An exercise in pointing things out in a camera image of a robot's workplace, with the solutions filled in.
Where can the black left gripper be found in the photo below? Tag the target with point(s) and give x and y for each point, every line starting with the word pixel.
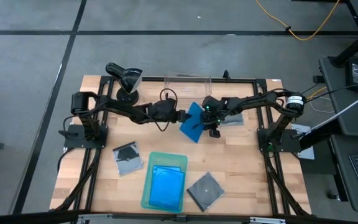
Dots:
pixel 163 112

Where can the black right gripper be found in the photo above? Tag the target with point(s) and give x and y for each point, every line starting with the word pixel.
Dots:
pixel 213 112

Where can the black clear jewel case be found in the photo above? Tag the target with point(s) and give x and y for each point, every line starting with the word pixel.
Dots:
pixel 127 158
pixel 233 119
pixel 205 191

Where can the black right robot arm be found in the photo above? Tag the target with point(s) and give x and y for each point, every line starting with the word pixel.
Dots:
pixel 259 101

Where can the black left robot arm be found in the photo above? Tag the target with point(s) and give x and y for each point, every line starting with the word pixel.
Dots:
pixel 117 107

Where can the clear acrylic holder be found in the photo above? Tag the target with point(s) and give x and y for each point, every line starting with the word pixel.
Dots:
pixel 188 85

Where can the black desk lamp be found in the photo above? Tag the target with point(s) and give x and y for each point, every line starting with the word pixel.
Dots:
pixel 129 79

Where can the black clamp knob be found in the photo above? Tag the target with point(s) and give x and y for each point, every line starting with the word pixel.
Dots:
pixel 226 74

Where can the green translucent plastic bin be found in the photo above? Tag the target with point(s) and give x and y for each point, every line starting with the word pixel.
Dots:
pixel 146 186

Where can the white paper sheet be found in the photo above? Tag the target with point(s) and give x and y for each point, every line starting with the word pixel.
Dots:
pixel 306 152

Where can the dark side desk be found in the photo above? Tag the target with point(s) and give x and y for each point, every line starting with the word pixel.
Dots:
pixel 337 81

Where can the grey metal bar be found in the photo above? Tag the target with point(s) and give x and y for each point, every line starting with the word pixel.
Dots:
pixel 343 110

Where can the black power adapter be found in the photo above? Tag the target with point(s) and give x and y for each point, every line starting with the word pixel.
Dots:
pixel 357 74

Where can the black stand leg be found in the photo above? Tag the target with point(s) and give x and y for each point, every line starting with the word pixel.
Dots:
pixel 356 43

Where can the black aluminium table frame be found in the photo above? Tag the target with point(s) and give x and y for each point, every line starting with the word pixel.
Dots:
pixel 270 186

